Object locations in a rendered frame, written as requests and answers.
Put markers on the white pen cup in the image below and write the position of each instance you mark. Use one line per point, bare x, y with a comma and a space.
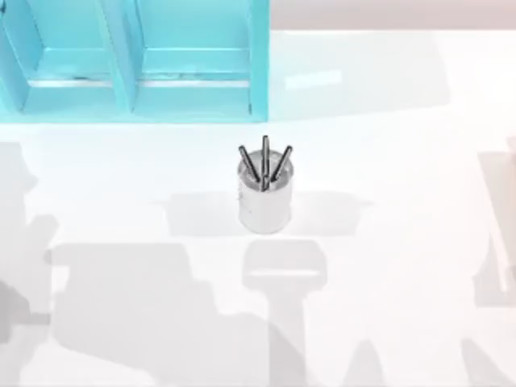
264, 209

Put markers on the black pen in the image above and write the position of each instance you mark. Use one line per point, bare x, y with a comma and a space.
281, 163
250, 163
265, 161

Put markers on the light blue rack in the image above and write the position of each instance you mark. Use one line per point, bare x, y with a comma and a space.
193, 60

